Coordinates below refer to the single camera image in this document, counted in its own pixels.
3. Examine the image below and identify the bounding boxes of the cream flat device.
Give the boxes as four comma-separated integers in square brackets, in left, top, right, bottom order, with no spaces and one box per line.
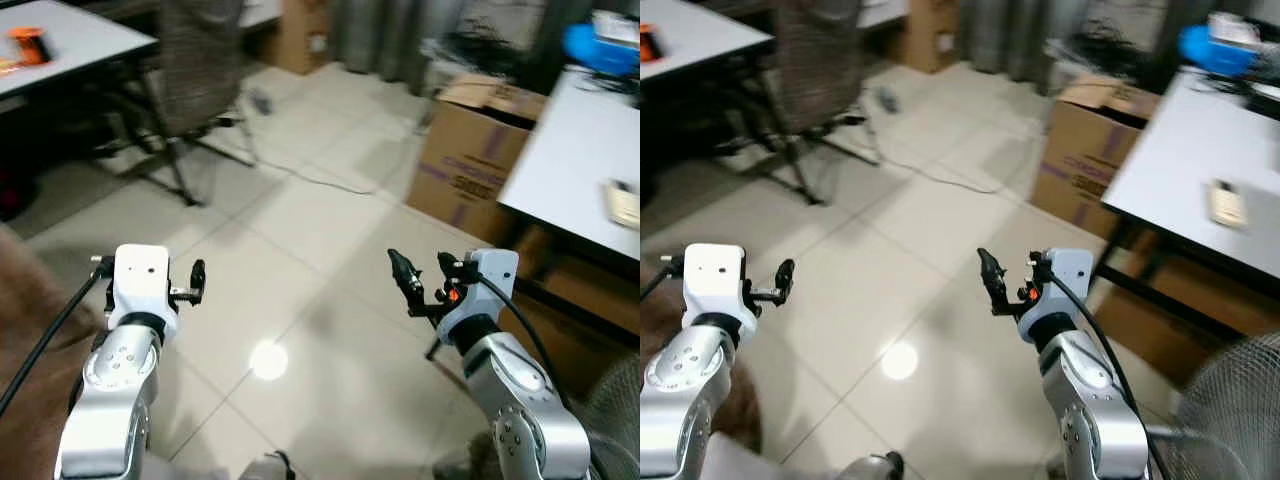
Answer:
[604,179,641,231]
[1206,179,1251,231]

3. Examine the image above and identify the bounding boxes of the open cardboard box purple print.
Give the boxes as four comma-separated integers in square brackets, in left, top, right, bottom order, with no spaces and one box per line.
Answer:
[1029,73,1163,242]
[404,73,550,244]

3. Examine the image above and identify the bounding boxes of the large brown cardboard box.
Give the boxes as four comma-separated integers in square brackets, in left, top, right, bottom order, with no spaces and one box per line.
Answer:
[1094,232,1280,389]
[508,228,641,403]

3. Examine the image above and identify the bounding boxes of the long white table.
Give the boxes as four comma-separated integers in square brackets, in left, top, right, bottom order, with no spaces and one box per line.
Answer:
[497,64,641,351]
[1090,64,1280,346]

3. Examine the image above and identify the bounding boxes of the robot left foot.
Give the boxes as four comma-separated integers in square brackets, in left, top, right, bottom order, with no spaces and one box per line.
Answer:
[838,450,907,480]
[238,450,298,480]

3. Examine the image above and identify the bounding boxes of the grey mesh office chair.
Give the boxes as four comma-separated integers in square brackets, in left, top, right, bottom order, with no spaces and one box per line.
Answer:
[92,0,259,208]
[718,0,889,208]

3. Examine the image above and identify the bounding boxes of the grey curtain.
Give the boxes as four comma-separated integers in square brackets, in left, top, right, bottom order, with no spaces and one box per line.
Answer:
[960,0,1063,87]
[333,0,433,89]

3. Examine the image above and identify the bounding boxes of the blue round object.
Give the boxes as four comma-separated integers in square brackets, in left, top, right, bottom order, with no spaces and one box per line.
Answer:
[1177,24,1263,80]
[561,21,641,80]

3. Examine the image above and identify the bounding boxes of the small plain cardboard box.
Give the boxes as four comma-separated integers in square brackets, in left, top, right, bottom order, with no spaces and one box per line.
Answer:
[273,0,337,77]
[898,0,963,75]

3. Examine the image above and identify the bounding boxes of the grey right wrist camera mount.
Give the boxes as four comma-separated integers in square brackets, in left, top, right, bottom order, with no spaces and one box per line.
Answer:
[438,248,520,343]
[1016,247,1097,339]

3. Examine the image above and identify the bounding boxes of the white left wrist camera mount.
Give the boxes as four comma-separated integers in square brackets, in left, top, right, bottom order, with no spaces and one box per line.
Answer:
[682,243,760,343]
[107,244,180,337]

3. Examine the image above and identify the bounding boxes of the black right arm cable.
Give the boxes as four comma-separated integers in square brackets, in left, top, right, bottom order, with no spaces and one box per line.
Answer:
[1048,272,1173,480]
[478,272,613,480]

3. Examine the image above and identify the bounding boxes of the thin floor cable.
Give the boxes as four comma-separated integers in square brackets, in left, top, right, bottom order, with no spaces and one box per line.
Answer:
[865,135,1036,196]
[235,135,406,197]

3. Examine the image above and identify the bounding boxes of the grey wire mesh fan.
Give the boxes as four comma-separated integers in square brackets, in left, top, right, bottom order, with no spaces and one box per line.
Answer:
[1165,332,1280,480]
[583,352,641,480]

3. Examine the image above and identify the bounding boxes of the black cable tangle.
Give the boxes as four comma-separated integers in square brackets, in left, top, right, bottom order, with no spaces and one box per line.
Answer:
[438,28,546,89]
[1060,28,1166,89]

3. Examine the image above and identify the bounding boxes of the white desk with black frame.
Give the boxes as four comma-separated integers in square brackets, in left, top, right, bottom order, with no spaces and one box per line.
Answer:
[640,0,779,151]
[0,0,163,161]

